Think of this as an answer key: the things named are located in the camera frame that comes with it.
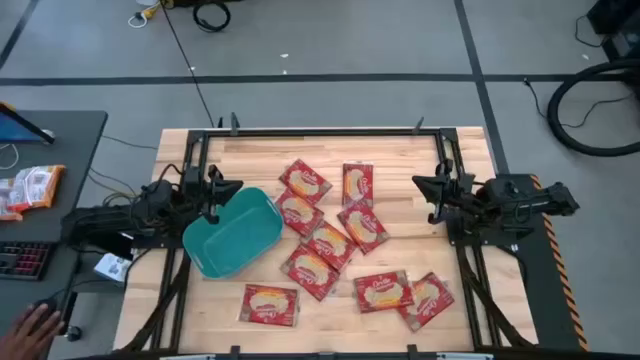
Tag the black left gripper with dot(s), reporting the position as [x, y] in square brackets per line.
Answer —
[214, 200]

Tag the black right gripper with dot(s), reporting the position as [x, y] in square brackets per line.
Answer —
[450, 197]

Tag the red popcorn bag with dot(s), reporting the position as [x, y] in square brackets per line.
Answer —
[310, 271]
[305, 181]
[270, 305]
[299, 212]
[330, 245]
[362, 227]
[383, 291]
[358, 184]
[430, 302]

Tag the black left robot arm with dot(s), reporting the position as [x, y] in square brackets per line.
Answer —
[125, 215]

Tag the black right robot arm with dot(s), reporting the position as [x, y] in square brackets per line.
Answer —
[540, 200]

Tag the teal plastic basket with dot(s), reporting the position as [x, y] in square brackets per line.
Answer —
[235, 235]

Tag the black control box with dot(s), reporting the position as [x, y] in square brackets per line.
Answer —
[112, 242]

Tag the white cardboard box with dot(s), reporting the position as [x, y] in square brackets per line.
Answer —
[112, 267]

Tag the dark grey side desk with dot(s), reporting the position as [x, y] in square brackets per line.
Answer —
[60, 150]

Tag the black desk caster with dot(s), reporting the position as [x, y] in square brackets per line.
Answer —
[73, 333]

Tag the black keyboard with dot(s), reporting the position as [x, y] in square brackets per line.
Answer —
[22, 260]

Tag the small orange white snack package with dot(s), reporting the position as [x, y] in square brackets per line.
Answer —
[7, 202]

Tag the computer monitor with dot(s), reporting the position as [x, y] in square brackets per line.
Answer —
[15, 127]

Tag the person's hand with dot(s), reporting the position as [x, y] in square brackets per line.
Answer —
[27, 335]

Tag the black equipment case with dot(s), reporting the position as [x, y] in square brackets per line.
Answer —
[620, 25]

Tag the black base plate hazard stripe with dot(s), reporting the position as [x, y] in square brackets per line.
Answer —
[545, 280]

